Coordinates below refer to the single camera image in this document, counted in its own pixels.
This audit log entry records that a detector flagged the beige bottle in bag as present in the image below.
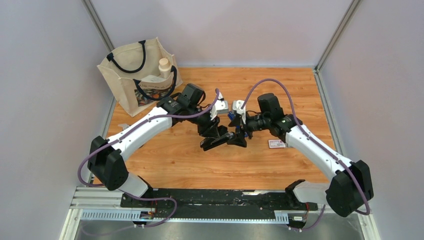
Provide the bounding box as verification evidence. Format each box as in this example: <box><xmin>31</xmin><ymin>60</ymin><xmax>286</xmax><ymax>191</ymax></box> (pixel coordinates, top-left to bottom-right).
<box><xmin>158</xmin><ymin>57</ymin><xmax>172</xmax><ymax>79</ymax></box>

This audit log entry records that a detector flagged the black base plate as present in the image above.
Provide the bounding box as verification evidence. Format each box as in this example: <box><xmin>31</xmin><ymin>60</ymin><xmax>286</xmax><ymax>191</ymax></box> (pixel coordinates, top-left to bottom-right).
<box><xmin>120</xmin><ymin>188</ymin><xmax>318</xmax><ymax>220</ymax></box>

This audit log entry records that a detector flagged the orange pump bottle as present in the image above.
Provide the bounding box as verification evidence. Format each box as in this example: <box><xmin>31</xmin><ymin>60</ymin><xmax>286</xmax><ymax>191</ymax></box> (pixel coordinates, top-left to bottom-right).
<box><xmin>118</xmin><ymin>123</ymin><xmax>130</xmax><ymax>130</ymax></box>

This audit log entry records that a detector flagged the cream canvas tote bag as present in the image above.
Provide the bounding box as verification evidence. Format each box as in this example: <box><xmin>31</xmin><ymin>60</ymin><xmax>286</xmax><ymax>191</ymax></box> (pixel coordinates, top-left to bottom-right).
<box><xmin>97</xmin><ymin>38</ymin><xmax>183</xmax><ymax>117</ymax></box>

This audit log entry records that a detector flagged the blue tape dispenser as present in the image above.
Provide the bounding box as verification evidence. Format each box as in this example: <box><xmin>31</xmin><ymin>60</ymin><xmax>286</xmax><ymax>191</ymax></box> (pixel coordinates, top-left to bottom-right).
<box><xmin>227</xmin><ymin>111</ymin><xmax>236</xmax><ymax>122</ymax></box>

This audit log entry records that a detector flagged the white paper in bag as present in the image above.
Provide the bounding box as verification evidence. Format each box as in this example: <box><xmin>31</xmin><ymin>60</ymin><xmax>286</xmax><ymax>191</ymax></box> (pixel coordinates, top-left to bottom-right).
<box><xmin>141</xmin><ymin>74</ymin><xmax>166</xmax><ymax>84</ymax></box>

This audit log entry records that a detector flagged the black stapler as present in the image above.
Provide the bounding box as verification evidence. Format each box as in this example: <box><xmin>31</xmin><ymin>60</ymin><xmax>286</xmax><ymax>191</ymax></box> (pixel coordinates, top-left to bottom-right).
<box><xmin>200</xmin><ymin>132</ymin><xmax>235</xmax><ymax>152</ymax></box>

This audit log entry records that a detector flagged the red white staple box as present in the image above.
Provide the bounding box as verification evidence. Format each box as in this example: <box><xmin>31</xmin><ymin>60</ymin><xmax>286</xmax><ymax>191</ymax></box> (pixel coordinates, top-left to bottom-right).
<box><xmin>268</xmin><ymin>139</ymin><xmax>286</xmax><ymax>149</ymax></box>

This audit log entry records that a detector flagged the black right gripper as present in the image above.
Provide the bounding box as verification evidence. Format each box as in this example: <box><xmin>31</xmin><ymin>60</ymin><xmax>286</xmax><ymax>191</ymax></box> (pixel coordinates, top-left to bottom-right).
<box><xmin>226</xmin><ymin>111</ymin><xmax>270</xmax><ymax>148</ymax></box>

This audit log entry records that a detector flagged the aluminium rail frame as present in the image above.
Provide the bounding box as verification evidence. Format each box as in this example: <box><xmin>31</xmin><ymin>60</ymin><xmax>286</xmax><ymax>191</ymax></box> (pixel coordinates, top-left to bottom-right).
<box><xmin>60</xmin><ymin>187</ymin><xmax>381</xmax><ymax>240</ymax></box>

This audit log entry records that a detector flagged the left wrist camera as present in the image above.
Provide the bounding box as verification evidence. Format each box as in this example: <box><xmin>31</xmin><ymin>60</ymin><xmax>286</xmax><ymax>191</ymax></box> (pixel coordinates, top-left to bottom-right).
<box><xmin>211</xmin><ymin>99</ymin><xmax>229</xmax><ymax>115</ymax></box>

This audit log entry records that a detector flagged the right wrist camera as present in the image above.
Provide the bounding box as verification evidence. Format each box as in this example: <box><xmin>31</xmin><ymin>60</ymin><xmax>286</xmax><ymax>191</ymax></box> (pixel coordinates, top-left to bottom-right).
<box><xmin>231</xmin><ymin>100</ymin><xmax>246</xmax><ymax>124</ymax></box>

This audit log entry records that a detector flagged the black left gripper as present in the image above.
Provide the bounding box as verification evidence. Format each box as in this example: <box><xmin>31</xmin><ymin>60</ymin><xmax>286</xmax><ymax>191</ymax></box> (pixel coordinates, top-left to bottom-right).
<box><xmin>186</xmin><ymin>105</ymin><xmax>221</xmax><ymax>140</ymax></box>

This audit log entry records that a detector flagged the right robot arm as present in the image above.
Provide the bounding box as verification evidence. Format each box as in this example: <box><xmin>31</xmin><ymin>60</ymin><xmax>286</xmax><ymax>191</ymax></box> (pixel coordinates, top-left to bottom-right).
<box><xmin>229</xmin><ymin>93</ymin><xmax>374</xmax><ymax>217</ymax></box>

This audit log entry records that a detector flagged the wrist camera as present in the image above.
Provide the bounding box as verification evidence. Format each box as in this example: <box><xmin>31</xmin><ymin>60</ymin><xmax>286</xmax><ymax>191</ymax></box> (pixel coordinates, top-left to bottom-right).
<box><xmin>231</xmin><ymin>100</ymin><xmax>246</xmax><ymax>124</ymax></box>
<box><xmin>211</xmin><ymin>99</ymin><xmax>229</xmax><ymax>115</ymax></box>

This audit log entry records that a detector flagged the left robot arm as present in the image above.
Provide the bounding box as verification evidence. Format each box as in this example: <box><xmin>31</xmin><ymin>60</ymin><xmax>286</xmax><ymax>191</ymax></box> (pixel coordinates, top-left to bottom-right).
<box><xmin>85</xmin><ymin>83</ymin><xmax>229</xmax><ymax>208</ymax></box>

